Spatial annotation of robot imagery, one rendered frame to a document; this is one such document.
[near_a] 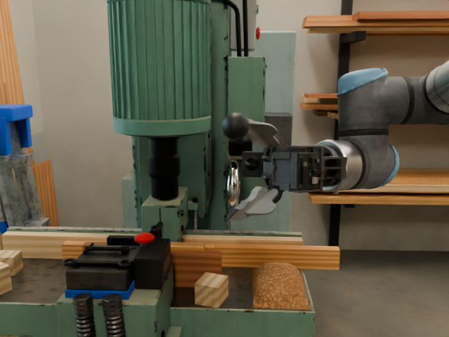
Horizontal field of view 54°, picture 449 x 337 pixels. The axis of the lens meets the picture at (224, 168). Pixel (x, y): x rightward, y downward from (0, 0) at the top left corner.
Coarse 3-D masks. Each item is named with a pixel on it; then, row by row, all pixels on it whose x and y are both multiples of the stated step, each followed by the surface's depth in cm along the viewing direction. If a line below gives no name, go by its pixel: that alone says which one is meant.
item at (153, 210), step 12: (180, 192) 87; (144, 204) 79; (156, 204) 79; (168, 204) 79; (180, 204) 80; (144, 216) 79; (156, 216) 79; (168, 216) 79; (180, 216) 80; (144, 228) 79; (168, 228) 79; (180, 228) 80
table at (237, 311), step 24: (24, 264) 86; (48, 264) 86; (24, 288) 76; (48, 288) 76; (192, 288) 76; (240, 288) 76; (0, 312) 72; (24, 312) 71; (48, 312) 71; (192, 312) 70; (216, 312) 69; (240, 312) 69; (264, 312) 69; (288, 312) 69; (312, 312) 69; (48, 336) 72; (168, 336) 67; (192, 336) 71; (216, 336) 70; (240, 336) 70; (264, 336) 70; (288, 336) 70; (312, 336) 69
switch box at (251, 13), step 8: (232, 0) 101; (240, 0) 100; (248, 0) 100; (256, 0) 101; (232, 8) 101; (240, 8) 101; (248, 8) 101; (256, 8) 101; (232, 16) 101; (240, 16) 101; (248, 16) 101; (232, 24) 102; (248, 24) 101; (232, 32) 102; (248, 32) 102; (232, 40) 102; (248, 40) 102; (232, 48) 103
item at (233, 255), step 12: (72, 252) 86; (228, 252) 84; (240, 252) 84; (252, 252) 83; (264, 252) 83; (276, 252) 83; (288, 252) 83; (300, 252) 83; (312, 252) 83; (324, 252) 83; (336, 252) 83; (228, 264) 84; (240, 264) 84; (252, 264) 84; (300, 264) 83; (312, 264) 83; (324, 264) 83; (336, 264) 83
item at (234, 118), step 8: (224, 120) 55; (232, 120) 55; (240, 120) 55; (224, 128) 55; (232, 128) 55; (240, 128) 55; (248, 128) 56; (232, 136) 55; (240, 136) 55; (248, 136) 91; (232, 144) 91; (240, 144) 90; (248, 144) 91; (232, 152) 92; (240, 152) 92
